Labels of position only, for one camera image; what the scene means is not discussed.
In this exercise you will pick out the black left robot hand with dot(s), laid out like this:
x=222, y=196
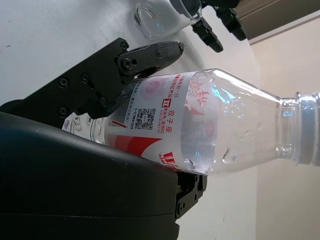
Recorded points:
x=212, y=37

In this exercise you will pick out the clear plastic water bottle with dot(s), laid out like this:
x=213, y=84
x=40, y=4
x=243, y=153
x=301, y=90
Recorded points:
x=200, y=125

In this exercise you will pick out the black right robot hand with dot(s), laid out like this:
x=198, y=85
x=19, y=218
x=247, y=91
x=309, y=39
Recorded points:
x=75, y=190

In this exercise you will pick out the clear plastic cup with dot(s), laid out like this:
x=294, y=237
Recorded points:
x=160, y=22

